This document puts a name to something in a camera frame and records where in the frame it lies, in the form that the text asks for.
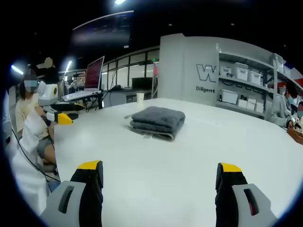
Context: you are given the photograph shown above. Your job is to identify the side desk with black legs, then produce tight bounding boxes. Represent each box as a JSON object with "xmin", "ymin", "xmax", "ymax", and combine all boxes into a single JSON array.
[{"xmin": 54, "ymin": 92, "xmax": 105, "ymax": 111}]

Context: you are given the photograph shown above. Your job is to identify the metal shelf with white bins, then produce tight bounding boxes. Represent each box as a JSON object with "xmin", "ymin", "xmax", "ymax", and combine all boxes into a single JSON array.
[{"xmin": 221, "ymin": 53, "xmax": 292, "ymax": 114}]

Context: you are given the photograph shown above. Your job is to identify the computer monitor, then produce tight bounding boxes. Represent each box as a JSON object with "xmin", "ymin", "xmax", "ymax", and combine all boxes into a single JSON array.
[{"xmin": 62, "ymin": 56, "xmax": 106, "ymax": 102}]

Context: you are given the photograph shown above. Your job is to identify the dark hanging screen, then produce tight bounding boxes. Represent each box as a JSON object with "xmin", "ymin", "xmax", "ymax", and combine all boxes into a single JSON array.
[{"xmin": 71, "ymin": 10, "xmax": 135, "ymax": 49}]

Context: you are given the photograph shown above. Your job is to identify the wooden tray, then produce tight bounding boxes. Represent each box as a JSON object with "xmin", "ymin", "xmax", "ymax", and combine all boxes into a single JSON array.
[{"xmin": 287, "ymin": 122, "xmax": 303, "ymax": 142}]

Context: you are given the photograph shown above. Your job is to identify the grey towel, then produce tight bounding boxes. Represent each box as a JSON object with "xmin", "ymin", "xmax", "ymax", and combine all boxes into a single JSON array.
[{"xmin": 124, "ymin": 105, "xmax": 187, "ymax": 142}]

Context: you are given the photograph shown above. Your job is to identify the black cable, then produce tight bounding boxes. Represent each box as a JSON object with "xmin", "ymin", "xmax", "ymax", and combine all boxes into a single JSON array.
[{"xmin": 9, "ymin": 127, "xmax": 62, "ymax": 183}]

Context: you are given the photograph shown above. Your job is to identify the black monitor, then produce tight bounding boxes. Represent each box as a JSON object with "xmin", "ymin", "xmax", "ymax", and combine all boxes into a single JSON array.
[{"xmin": 131, "ymin": 77, "xmax": 153, "ymax": 90}]

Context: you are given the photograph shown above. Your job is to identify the grey metal shelf rack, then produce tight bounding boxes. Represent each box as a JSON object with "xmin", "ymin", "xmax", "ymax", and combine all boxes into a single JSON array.
[
  {"xmin": 216, "ymin": 44, "xmax": 277, "ymax": 120},
  {"xmin": 272, "ymin": 53, "xmax": 303, "ymax": 100}
]

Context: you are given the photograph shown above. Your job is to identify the grey counter cabinet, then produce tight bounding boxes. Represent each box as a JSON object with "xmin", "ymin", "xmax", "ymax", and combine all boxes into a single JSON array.
[{"xmin": 102, "ymin": 89, "xmax": 154, "ymax": 109}]

